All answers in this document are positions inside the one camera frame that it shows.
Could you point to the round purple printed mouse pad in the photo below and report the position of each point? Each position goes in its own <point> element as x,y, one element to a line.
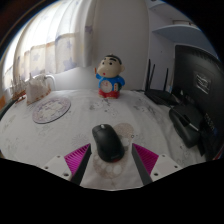
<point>51,110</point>

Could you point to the large white conch shell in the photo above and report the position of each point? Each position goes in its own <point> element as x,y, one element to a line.
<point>37,90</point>

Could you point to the wooden model sailing ship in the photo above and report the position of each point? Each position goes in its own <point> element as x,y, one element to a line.
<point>18,91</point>

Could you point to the black box-shaped device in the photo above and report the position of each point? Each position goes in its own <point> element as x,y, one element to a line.
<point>185,123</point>

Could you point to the white wall shelf unit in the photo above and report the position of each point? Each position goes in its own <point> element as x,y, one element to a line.
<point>180,31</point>

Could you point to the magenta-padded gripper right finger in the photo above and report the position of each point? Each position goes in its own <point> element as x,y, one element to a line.
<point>146,159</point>

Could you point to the black computer monitor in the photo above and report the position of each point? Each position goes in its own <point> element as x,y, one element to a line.
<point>200,83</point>

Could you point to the cartoon boy figurine clock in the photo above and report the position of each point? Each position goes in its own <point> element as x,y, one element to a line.
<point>110,75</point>

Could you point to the orange wooden chair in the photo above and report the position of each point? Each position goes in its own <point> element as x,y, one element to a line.
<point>2,102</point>

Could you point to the dark keyboard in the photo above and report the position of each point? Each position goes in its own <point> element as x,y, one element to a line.
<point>6,109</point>

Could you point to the white printed tablecloth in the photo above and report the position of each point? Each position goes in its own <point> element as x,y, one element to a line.
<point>150,126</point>

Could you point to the black computer mouse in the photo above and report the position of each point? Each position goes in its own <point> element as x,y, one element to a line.
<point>107,143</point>

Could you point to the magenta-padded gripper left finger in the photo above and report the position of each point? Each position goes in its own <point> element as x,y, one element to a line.
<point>77,159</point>

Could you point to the black router with antennas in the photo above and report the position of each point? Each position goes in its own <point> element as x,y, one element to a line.
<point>161,97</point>

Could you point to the white star-print curtain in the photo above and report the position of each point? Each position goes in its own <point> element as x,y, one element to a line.
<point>50,36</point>

